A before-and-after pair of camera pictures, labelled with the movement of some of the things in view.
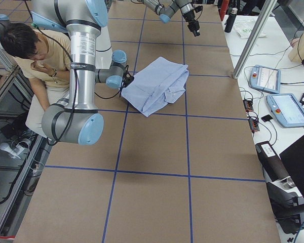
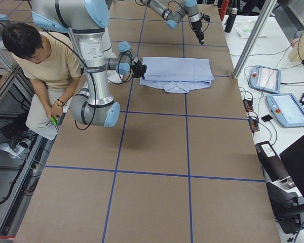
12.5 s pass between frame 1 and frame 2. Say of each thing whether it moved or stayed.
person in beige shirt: stayed
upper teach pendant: stayed
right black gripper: moved
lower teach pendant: stayed
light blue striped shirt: moved
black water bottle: stayed
